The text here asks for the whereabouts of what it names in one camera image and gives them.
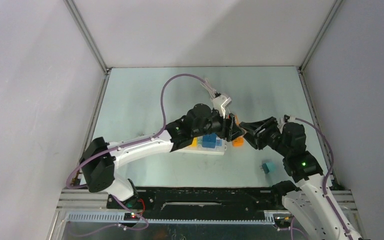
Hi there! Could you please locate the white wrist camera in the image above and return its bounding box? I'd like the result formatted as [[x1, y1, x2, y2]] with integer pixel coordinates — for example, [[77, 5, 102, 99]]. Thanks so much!
[[211, 94, 232, 119], [277, 114, 291, 133]]

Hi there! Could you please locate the blue cube socket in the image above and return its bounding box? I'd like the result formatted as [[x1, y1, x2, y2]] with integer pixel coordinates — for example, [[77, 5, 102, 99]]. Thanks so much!
[[201, 133, 217, 149]]

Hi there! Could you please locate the orange power strip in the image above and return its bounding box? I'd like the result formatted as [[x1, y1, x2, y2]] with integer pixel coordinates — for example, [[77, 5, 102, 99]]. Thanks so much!
[[231, 136, 245, 148]]

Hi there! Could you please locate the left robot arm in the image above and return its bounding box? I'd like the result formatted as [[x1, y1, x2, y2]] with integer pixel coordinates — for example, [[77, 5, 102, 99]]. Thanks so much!
[[79, 103, 244, 208]]

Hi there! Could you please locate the white multicolour power strip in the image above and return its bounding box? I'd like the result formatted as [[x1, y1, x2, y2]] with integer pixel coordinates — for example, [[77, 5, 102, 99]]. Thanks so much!
[[177, 136, 227, 156]]

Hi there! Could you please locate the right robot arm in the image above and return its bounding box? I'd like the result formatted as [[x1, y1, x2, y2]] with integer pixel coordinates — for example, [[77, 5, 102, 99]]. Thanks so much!
[[239, 117, 363, 240]]

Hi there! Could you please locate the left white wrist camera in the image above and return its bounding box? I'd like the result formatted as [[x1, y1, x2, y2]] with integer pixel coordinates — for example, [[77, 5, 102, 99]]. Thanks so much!
[[211, 94, 232, 119]]

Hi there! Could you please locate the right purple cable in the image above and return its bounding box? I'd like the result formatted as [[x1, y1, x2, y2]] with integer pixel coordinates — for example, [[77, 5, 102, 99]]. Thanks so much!
[[289, 116, 355, 240]]

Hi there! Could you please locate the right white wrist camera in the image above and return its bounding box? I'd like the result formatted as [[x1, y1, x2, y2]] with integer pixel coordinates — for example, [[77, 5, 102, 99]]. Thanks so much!
[[277, 114, 291, 133]]

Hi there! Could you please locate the teal plug adapter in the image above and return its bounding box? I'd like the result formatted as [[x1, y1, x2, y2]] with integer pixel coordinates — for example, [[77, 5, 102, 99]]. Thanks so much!
[[261, 161, 276, 174]]

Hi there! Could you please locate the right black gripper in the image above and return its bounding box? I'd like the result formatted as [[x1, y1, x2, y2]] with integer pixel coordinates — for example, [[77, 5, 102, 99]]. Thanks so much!
[[238, 116, 290, 157]]

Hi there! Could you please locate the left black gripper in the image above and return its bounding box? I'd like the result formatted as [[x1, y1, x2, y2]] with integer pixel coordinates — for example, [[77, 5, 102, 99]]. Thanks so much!
[[192, 107, 244, 142]]

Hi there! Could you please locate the yellow cube socket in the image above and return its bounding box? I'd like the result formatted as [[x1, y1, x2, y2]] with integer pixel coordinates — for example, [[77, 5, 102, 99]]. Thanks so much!
[[190, 137, 198, 148]]

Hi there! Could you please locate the grey cable duct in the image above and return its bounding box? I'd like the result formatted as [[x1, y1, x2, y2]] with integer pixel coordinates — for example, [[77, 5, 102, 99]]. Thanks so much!
[[66, 211, 275, 225]]

